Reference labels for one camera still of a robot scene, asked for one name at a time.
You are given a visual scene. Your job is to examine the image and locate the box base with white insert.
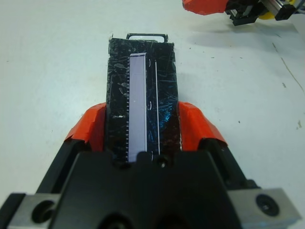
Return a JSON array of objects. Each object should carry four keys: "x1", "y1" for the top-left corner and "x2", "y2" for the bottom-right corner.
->
[{"x1": 125, "y1": 32, "x2": 170, "y2": 44}]

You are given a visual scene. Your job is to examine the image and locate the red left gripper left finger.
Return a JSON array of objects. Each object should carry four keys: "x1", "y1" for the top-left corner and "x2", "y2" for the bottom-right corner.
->
[{"x1": 35, "y1": 101, "x2": 108, "y2": 194}]

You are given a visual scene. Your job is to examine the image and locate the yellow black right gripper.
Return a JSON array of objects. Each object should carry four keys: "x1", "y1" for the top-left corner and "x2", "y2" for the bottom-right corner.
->
[{"x1": 182, "y1": 0, "x2": 305, "y2": 26}]

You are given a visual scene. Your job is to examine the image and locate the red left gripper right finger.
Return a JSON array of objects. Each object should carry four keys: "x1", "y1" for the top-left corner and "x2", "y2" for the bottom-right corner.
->
[{"x1": 176, "y1": 101, "x2": 261, "y2": 190}]

